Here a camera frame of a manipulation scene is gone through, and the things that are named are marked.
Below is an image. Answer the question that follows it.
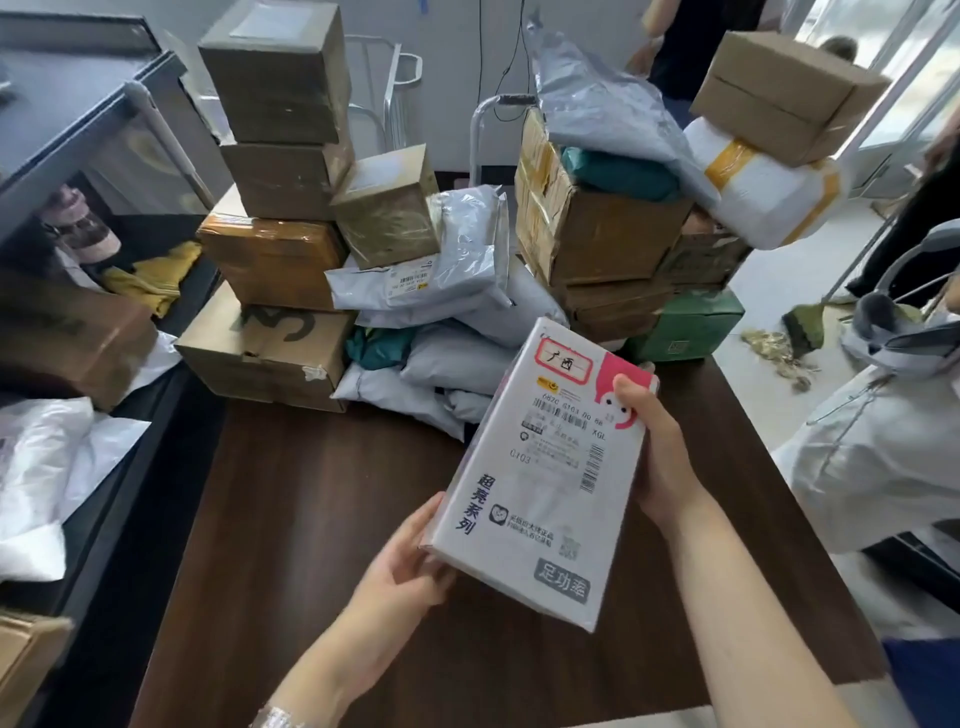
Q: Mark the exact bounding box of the person's right hand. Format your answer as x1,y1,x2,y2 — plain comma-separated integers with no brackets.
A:
611,373,712,535

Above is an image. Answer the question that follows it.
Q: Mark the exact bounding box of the person's left hand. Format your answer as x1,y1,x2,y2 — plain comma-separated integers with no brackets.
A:
343,491,459,663

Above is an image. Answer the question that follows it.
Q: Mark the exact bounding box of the white and pink labelled box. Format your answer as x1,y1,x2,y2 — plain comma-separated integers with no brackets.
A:
418,315,661,635

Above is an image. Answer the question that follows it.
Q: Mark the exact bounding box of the person's right forearm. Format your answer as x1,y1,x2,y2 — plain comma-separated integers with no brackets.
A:
662,489,862,728

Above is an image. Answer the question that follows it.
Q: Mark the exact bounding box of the person's left forearm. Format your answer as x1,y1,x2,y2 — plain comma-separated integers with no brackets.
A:
247,606,380,728

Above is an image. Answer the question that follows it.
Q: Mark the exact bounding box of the green cardboard box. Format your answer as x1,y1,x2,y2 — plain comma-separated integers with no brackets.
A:
624,286,747,365

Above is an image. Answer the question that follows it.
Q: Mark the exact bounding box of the low brown cardboard box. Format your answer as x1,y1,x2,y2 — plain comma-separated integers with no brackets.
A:
553,276,676,345

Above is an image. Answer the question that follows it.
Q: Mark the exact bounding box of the pile of swept debris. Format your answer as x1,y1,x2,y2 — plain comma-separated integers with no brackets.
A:
741,325,820,393

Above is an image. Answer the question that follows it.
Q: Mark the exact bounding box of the dark worn cardboard box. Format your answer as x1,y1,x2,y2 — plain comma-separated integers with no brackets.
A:
655,208,756,291

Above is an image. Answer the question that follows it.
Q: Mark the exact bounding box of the yellow taped cardboard box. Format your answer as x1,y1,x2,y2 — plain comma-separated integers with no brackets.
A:
514,107,696,288

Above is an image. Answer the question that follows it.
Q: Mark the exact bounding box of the teal mailer bag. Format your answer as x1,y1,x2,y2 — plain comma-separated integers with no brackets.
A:
560,145,682,204
344,325,418,370

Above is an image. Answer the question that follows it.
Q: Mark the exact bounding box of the green broom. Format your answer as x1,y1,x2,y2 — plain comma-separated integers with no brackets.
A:
781,196,905,360

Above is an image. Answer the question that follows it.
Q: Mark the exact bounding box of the grey labelled mailer bag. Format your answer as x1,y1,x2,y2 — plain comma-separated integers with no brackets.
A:
324,184,516,331

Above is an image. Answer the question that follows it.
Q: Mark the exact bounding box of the wide printed cardboard box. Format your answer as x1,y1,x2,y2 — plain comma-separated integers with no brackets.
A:
173,280,358,414

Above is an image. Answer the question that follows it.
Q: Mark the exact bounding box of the white parcel with yellow tape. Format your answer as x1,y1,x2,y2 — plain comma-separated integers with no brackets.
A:
681,115,850,253

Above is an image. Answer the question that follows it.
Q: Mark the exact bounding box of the large grey mailer bag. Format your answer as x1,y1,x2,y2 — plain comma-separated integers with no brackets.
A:
523,13,723,213

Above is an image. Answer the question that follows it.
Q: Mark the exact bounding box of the orange taped cardboard box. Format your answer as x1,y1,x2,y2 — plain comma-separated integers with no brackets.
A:
195,186,351,313

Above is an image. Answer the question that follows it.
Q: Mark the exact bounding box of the small cube cardboard box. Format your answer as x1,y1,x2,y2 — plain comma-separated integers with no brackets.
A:
329,143,442,271

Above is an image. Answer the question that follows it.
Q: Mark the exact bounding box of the plain brown cardboard box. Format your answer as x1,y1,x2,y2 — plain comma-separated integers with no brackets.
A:
689,30,894,169

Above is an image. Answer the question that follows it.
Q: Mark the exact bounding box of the yellow cloth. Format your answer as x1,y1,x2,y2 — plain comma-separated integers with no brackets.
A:
100,240,204,321

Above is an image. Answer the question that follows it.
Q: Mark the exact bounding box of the flat taped cardboard box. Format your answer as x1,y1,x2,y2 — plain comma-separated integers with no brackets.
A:
219,137,355,223

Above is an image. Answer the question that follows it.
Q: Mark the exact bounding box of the white plastic bag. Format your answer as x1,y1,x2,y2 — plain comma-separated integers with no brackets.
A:
0,396,153,585

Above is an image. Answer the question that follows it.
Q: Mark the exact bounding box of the white metal rack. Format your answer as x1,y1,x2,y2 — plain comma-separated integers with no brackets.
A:
343,33,426,153

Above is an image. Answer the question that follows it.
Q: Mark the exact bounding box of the blue garment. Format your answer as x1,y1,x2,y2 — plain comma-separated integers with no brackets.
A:
880,636,960,728

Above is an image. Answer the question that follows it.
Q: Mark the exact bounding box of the open cardboard box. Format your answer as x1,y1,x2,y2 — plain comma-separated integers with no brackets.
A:
0,607,76,728

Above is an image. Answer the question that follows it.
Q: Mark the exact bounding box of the pink drinking bottle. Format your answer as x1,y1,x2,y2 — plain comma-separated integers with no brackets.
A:
39,183,123,265

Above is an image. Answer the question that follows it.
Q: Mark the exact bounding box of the large taped cardboard box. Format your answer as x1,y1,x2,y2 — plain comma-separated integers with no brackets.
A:
198,0,354,146

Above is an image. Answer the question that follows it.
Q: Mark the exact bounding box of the black shelf unit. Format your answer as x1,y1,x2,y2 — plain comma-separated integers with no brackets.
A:
0,10,228,728

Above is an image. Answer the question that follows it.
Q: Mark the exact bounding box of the silver wrist bracelet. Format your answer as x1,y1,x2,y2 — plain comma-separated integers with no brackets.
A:
249,703,305,728

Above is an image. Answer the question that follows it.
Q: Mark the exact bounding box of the metal cart handle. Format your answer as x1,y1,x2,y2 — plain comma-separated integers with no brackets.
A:
468,93,538,189

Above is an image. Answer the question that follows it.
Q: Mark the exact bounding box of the black hanging cable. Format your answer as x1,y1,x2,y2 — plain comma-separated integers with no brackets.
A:
501,0,528,99

